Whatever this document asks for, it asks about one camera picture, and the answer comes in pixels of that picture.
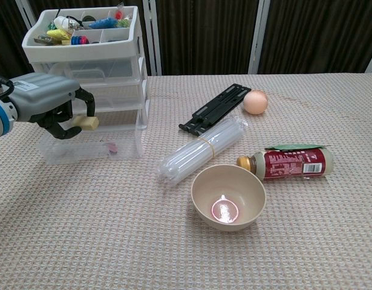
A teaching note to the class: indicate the clear packet with red contents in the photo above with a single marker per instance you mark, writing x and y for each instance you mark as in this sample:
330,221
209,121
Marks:
119,13

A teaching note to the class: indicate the yellow small toy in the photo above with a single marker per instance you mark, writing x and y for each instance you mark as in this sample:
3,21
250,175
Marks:
57,34

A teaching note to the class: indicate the black semicircular object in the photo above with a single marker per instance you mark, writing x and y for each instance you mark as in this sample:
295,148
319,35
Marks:
88,18

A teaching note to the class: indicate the white round toy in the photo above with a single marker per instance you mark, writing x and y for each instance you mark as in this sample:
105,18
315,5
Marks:
60,21

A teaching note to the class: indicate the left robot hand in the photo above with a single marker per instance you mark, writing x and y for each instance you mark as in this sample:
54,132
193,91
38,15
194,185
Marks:
40,93

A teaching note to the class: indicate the beige woven tablecloth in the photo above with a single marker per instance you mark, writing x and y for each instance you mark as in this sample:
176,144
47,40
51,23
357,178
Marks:
113,241

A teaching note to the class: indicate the colourful foil packet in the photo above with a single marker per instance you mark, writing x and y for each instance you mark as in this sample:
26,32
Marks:
43,39

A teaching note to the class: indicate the bundle of clear straws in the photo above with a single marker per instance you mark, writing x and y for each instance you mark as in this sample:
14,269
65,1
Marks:
197,148

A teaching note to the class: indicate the beige bowl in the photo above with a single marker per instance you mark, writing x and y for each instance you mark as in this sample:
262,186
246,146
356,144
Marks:
228,187

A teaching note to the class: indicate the clear plastic drawer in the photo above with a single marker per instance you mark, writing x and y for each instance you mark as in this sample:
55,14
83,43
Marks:
83,151

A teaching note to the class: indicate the white plastic drawer unit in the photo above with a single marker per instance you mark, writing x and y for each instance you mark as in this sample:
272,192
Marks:
80,49

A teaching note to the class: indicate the red label drink bottle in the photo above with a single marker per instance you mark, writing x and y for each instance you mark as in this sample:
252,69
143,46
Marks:
288,164

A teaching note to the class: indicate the yellow eraser block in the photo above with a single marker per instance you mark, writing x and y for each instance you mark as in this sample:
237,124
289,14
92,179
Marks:
90,123

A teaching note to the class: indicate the blue packet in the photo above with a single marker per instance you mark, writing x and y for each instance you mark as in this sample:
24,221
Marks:
104,23

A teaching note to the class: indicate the orange egg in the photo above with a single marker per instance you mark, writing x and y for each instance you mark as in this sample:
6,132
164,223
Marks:
255,102

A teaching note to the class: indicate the green packet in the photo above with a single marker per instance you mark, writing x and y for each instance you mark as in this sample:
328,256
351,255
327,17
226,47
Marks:
294,147

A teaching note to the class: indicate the blue and magenta rings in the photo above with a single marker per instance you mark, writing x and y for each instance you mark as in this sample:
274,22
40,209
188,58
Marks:
78,40

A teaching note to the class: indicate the green small toy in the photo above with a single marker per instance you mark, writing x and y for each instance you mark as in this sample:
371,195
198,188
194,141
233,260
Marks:
51,25

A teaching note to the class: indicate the black folding stand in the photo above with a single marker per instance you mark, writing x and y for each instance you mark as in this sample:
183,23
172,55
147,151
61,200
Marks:
216,110

